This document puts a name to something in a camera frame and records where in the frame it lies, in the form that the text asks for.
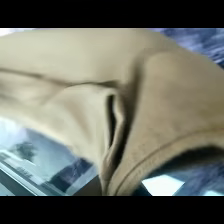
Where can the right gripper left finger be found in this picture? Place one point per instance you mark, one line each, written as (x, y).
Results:
(91, 188)

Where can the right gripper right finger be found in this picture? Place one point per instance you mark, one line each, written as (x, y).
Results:
(141, 190)

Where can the tan garment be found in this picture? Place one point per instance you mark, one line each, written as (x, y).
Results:
(100, 73)

